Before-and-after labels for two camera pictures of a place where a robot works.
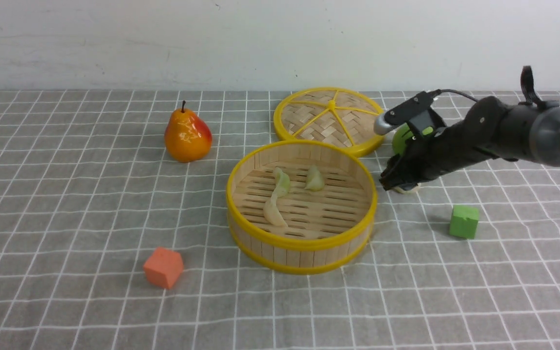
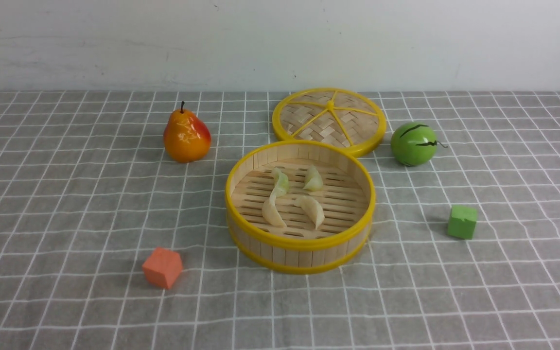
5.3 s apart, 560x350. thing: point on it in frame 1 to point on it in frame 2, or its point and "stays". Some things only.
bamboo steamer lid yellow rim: x=341 y=116 stays
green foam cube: x=463 y=221 stays
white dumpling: x=413 y=190 to x=312 y=209
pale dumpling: x=315 y=181 stays
